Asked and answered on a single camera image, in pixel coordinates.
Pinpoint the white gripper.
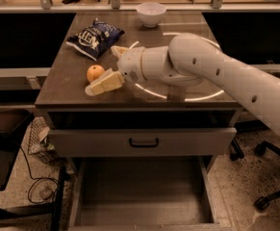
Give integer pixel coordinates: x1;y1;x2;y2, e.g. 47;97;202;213
85;45;145;96

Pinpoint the orange fruit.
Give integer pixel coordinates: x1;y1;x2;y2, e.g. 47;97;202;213
87;64;105;83

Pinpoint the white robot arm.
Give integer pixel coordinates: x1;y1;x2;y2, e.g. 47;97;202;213
85;34;280;137

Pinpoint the grey drawer cabinet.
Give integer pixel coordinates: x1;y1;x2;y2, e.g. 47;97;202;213
34;11;249;231

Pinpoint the open middle drawer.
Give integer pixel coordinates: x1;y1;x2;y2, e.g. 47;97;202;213
68;157;235;231

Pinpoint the blue chip bag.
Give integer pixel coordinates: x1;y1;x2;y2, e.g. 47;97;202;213
66;20;125;61

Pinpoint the white bowl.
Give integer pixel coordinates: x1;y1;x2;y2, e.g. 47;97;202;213
136;2;166;27

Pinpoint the black chair left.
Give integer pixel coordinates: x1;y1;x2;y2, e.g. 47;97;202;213
0;109;68;231

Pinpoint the black office chair base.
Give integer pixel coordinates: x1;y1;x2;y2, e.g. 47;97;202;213
229;122;280;212

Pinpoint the wire mesh basket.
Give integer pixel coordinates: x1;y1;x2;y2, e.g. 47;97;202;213
28;116;59;164

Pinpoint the top drawer with handle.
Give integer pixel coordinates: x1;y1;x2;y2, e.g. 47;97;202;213
49;128;237;157

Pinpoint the black floor cable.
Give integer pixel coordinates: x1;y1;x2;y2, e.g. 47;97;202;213
18;144;61;205

